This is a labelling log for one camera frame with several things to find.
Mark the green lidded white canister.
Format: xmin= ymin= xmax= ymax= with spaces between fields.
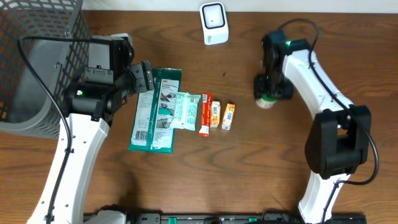
xmin=256 ymin=94 xmax=278 ymax=109

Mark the orange snack packet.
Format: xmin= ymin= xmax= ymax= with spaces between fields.
xmin=221 ymin=103 xmax=236 ymax=130

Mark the mint green wipes pack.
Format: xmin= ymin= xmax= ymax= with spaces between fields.
xmin=170 ymin=92 xmax=201 ymax=131

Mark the white green package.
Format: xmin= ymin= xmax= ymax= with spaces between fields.
xmin=128 ymin=68 xmax=182 ymax=154

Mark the orange tissue packet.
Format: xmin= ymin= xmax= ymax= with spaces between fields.
xmin=210 ymin=101 xmax=221 ymax=128

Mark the red stick packet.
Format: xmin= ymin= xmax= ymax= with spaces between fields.
xmin=199 ymin=92 xmax=213 ymax=137

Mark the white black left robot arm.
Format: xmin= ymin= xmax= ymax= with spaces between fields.
xmin=28 ymin=61 xmax=154 ymax=223

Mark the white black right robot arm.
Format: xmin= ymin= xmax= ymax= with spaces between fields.
xmin=254 ymin=29 xmax=371 ymax=223

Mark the white black barcode scanner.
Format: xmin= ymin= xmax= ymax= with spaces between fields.
xmin=199 ymin=1 xmax=229 ymax=45

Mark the grey plastic mesh basket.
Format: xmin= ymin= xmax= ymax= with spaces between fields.
xmin=0 ymin=0 xmax=91 ymax=139

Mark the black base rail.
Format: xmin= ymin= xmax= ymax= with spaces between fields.
xmin=83 ymin=211 xmax=368 ymax=224

